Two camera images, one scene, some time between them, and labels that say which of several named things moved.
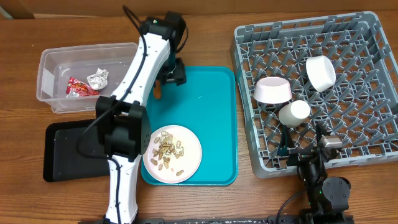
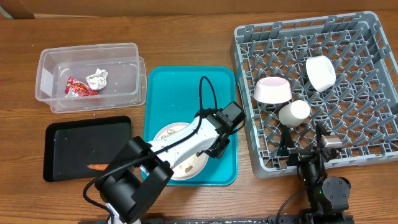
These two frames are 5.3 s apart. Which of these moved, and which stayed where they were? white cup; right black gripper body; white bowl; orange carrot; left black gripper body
Moved: orange carrot; left black gripper body
Stayed: right black gripper body; white cup; white bowl
